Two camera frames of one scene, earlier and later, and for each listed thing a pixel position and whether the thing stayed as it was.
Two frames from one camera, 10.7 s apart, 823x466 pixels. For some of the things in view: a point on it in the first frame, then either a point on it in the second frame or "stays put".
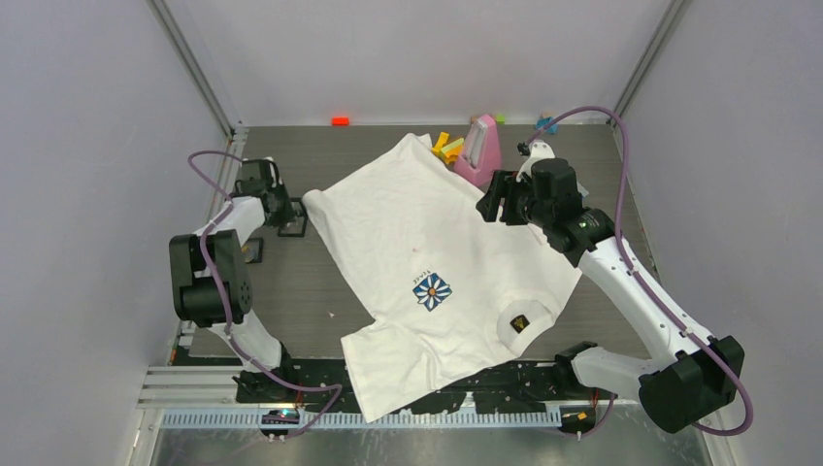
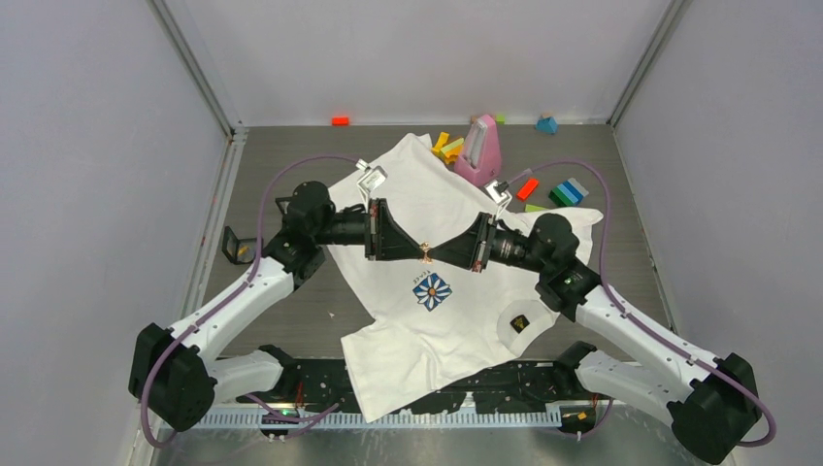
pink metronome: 481,153 stays put
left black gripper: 287,215 → 382,233
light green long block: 451,146 stays put
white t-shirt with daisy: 452,288 stays put
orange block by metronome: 452,155 stays put
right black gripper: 489,205 → 463,250
